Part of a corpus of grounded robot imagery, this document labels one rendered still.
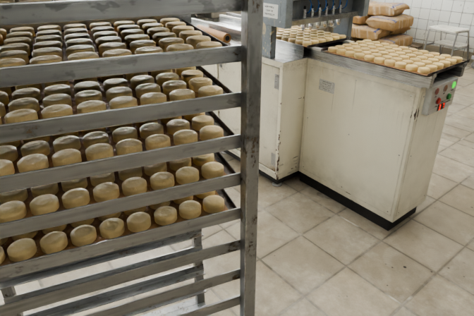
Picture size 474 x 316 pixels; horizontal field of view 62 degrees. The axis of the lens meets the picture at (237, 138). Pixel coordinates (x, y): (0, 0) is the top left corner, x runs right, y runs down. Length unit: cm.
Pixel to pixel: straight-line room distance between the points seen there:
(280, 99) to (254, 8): 160
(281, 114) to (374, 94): 54
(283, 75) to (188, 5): 158
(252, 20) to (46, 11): 32
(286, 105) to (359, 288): 104
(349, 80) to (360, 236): 84
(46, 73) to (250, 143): 38
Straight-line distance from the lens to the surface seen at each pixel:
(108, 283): 91
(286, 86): 228
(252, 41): 71
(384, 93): 207
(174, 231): 87
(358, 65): 214
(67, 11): 67
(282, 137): 239
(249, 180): 82
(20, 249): 90
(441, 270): 224
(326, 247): 218
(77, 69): 69
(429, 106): 203
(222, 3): 71
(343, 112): 224
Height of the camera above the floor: 141
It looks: 26 degrees down
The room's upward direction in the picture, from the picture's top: straight up
